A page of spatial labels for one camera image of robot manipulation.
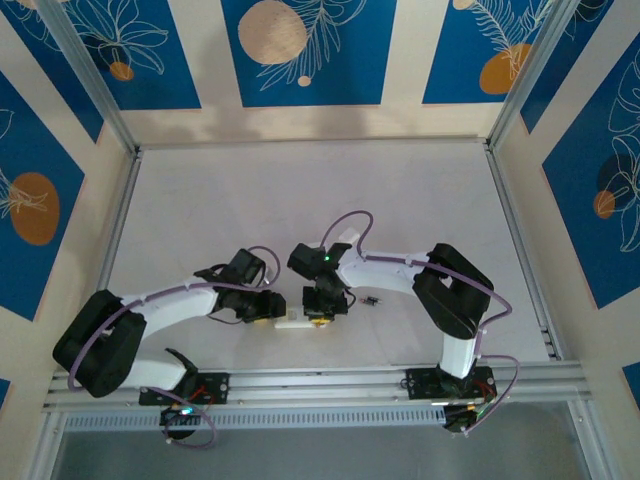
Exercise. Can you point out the white air conditioner remote control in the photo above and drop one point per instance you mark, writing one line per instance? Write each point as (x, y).
(295, 326)

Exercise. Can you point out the small black orange battery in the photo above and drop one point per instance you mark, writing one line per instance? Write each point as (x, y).
(378, 300)
(366, 301)

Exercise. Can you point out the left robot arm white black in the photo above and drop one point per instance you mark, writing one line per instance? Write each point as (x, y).
(175, 312)

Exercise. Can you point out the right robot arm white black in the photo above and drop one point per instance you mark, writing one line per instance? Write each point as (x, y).
(380, 275)

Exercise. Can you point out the black controller board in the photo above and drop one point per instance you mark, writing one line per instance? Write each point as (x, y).
(457, 422)
(175, 417)

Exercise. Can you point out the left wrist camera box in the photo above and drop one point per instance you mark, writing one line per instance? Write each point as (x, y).
(270, 277)

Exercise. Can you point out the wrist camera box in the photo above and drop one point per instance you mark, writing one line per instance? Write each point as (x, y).
(270, 277)
(350, 234)

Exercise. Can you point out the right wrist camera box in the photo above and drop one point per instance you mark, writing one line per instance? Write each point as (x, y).
(350, 234)

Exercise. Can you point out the aluminium mounting rail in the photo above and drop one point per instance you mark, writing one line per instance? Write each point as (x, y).
(310, 385)

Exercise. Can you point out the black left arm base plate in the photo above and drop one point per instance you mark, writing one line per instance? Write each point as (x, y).
(220, 387)

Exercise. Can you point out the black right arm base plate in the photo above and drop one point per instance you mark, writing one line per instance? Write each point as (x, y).
(420, 382)

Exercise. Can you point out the aluminium table side rail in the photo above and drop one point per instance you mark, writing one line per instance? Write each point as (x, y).
(501, 175)
(124, 200)

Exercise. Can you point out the aluminium frame post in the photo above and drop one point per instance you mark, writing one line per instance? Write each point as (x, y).
(526, 75)
(91, 75)

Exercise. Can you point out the aluminium frame leg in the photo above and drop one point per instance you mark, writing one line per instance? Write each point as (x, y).
(45, 445)
(585, 440)

